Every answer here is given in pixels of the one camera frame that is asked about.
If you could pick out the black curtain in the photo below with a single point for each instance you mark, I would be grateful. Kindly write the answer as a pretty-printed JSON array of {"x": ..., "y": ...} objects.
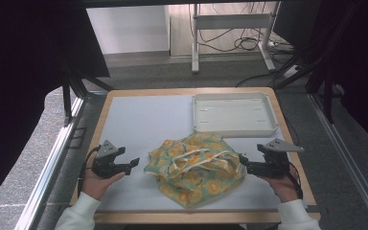
[
  {"x": 22, "y": 80},
  {"x": 357, "y": 64}
]

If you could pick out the white power strip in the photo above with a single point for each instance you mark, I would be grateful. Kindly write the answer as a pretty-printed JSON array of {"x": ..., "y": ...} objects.
[{"x": 290, "y": 72}]

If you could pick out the white table mat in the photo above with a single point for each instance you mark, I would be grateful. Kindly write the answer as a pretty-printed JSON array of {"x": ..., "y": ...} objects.
[{"x": 147, "y": 121}]

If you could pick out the person's right hand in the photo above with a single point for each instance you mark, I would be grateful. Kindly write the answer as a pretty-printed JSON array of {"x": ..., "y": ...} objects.
[{"x": 286, "y": 188}]

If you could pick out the black metal stand legs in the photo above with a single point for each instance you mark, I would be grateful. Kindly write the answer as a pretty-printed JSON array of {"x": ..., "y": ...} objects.
[
  {"x": 66, "y": 99},
  {"x": 328, "y": 96}
]

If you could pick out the white plastic tray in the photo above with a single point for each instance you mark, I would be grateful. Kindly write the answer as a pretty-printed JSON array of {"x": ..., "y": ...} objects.
[{"x": 234, "y": 115}]

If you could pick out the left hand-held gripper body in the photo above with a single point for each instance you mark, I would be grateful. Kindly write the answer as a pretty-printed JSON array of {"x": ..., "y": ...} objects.
[{"x": 103, "y": 164}]

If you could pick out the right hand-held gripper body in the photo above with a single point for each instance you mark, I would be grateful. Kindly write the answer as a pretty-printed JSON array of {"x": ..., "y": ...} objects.
[{"x": 274, "y": 163}]

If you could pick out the person's left hand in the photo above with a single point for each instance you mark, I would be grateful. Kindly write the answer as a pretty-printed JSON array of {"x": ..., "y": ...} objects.
[{"x": 96, "y": 185}]

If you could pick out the green orange-print fabric bag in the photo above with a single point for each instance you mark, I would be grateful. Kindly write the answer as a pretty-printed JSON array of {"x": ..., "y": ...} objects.
[{"x": 195, "y": 172}]

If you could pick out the white desk frame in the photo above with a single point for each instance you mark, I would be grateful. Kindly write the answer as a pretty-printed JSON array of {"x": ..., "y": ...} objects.
[{"x": 233, "y": 21}]

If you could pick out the aluminium frame rail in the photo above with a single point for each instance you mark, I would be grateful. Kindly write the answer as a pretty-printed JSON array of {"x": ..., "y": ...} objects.
[
  {"x": 49, "y": 169},
  {"x": 348, "y": 159}
]

